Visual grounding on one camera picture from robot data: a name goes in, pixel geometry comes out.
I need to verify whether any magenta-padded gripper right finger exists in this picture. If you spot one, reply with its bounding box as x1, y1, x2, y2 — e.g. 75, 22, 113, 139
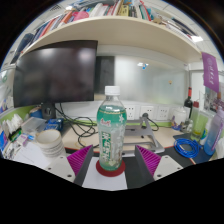
134, 145, 184, 186

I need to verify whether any ceiling light panel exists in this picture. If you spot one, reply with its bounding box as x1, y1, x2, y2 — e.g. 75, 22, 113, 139
191, 34, 204, 43

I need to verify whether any white patterned paper cup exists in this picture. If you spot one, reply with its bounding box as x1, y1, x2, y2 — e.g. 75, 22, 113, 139
35, 129, 67, 158

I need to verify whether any dark wine bottle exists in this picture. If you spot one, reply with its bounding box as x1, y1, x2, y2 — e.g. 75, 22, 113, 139
183, 87, 194, 119

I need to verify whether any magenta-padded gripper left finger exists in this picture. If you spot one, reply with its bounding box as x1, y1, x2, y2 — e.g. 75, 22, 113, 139
44, 144, 98, 187

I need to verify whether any blank white paper sheet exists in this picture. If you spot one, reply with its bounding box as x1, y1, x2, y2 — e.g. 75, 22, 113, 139
81, 165, 129, 192

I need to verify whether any white tissue stack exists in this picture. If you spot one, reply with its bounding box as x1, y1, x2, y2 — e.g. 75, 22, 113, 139
2, 113, 24, 141

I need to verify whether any translucent purple water bottle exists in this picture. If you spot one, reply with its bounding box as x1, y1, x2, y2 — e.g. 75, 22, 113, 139
203, 106, 224, 156

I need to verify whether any beige shelf with books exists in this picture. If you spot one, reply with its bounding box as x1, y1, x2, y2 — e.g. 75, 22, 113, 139
9, 0, 203, 64

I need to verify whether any grey metal laptop stand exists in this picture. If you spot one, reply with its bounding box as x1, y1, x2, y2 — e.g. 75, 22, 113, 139
121, 117, 165, 157

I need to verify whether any black computer monitor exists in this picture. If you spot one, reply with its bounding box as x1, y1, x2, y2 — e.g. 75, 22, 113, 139
13, 40, 99, 119

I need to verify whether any green translucent cup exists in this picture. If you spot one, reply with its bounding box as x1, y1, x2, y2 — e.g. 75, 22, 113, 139
190, 108, 209, 143

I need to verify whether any white jar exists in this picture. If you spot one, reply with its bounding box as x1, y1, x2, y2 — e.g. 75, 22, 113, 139
173, 108, 188, 127

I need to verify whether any white wall socket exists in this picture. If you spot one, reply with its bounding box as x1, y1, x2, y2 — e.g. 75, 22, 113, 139
139, 104, 156, 119
124, 104, 139, 121
156, 105, 171, 121

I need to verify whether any flat round red coaster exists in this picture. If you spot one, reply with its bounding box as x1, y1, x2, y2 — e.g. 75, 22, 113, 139
95, 159, 127, 178

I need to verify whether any clear plastic box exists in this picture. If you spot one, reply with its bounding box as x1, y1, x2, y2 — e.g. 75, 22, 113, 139
20, 116, 47, 135

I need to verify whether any purple hanging banner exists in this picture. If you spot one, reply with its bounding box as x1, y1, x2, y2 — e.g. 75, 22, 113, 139
200, 51, 220, 94

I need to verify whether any printed white paper sheet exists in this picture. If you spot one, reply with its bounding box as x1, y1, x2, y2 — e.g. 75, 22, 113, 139
13, 141, 56, 169

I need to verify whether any coiled blue cable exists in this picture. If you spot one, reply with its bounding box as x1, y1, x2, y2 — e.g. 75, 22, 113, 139
173, 137, 202, 159

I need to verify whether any green-labelled clear drink bottle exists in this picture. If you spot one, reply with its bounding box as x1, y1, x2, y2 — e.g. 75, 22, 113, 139
96, 85, 128, 172

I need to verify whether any black cable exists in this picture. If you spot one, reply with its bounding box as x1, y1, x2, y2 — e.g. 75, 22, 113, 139
54, 103, 101, 149

